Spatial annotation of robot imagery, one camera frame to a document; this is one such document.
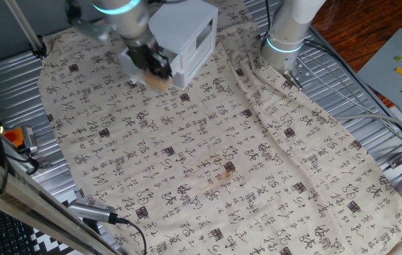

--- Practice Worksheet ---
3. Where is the orange box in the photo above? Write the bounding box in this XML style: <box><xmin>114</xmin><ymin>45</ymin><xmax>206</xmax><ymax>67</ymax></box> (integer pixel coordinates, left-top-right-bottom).
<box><xmin>2</xmin><ymin>127</ymin><xmax>25</xmax><ymax>148</ymax></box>

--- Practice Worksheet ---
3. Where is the black camera cable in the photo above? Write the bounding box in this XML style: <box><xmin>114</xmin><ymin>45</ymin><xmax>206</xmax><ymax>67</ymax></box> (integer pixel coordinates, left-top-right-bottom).
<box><xmin>115</xmin><ymin>217</ymin><xmax>148</xmax><ymax>255</ymax></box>

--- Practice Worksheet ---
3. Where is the grey metal stand pole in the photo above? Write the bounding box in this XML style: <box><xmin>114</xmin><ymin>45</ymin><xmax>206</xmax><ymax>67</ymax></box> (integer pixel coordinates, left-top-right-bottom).
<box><xmin>4</xmin><ymin>0</ymin><xmax>48</xmax><ymax>58</ymax></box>

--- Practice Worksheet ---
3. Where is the white plastic drawer cabinet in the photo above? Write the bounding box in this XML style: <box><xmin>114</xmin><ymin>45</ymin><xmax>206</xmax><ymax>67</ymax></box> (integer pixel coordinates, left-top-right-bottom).
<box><xmin>147</xmin><ymin>0</ymin><xmax>219</xmax><ymax>90</ymax></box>

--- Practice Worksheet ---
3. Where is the aluminium frame beam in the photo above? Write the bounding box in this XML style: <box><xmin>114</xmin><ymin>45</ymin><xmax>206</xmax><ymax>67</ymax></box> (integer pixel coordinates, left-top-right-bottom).
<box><xmin>0</xmin><ymin>140</ymin><xmax>119</xmax><ymax>255</ymax></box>

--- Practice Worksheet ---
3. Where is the wooden cube block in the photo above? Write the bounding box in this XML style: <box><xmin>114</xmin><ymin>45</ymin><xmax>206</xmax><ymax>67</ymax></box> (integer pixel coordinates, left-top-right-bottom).
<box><xmin>143</xmin><ymin>72</ymin><xmax>173</xmax><ymax>94</ymax></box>

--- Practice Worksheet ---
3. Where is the black white fiducial marker board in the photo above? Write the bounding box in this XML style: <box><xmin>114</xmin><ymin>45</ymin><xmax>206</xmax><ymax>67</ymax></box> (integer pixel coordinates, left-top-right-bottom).
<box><xmin>27</xmin><ymin>191</ymin><xmax>84</xmax><ymax>255</ymax></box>

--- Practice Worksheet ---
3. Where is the grey depth camera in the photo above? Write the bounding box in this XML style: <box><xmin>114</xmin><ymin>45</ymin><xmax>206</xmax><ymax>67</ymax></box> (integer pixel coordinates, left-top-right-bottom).
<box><xmin>67</xmin><ymin>198</ymin><xmax>120</xmax><ymax>225</ymax></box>

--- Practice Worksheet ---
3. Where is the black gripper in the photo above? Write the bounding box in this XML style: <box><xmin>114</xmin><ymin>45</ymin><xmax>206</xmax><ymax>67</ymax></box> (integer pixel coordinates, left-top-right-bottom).
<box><xmin>125</xmin><ymin>39</ymin><xmax>173</xmax><ymax>81</ymax></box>

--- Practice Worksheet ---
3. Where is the grey metal device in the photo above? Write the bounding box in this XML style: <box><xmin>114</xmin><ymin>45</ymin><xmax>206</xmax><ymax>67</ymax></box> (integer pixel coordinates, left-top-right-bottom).
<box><xmin>21</xmin><ymin>125</ymin><xmax>40</xmax><ymax>154</ymax></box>

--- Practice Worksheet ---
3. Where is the beige calligraphy print cloth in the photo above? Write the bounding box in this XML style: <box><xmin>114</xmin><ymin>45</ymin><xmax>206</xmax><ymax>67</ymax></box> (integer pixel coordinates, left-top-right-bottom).
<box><xmin>37</xmin><ymin>0</ymin><xmax>402</xmax><ymax>255</ymax></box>

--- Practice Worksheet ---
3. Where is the black keyboard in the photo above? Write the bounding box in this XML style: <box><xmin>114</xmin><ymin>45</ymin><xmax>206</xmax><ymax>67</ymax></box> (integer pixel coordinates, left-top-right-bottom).
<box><xmin>0</xmin><ymin>200</ymin><xmax>36</xmax><ymax>255</ymax></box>

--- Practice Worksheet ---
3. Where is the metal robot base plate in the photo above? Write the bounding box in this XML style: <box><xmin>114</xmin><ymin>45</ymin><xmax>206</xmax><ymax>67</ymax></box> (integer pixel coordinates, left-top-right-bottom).
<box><xmin>281</xmin><ymin>58</ymin><xmax>316</xmax><ymax>91</ymax></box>

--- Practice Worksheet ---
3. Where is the grey building baseplate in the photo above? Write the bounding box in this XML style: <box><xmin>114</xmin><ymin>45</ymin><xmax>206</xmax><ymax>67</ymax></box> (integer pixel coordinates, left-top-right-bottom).
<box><xmin>356</xmin><ymin>28</ymin><xmax>402</xmax><ymax>118</ymax></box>

